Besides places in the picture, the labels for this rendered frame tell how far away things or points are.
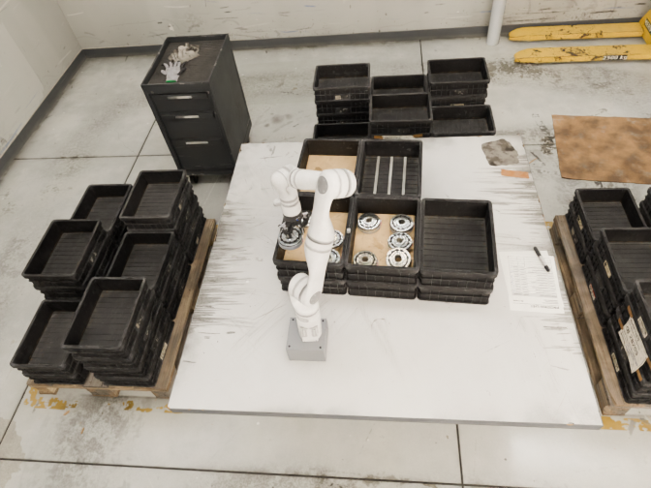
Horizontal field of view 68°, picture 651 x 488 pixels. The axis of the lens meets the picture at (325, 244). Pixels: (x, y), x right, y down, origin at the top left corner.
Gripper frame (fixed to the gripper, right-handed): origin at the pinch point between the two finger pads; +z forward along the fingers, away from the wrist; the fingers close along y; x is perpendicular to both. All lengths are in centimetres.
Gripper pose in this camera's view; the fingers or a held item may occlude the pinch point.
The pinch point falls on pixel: (296, 233)
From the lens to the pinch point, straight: 198.5
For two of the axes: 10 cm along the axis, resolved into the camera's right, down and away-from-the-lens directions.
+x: -5.3, -6.2, 5.8
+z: 0.9, 6.4, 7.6
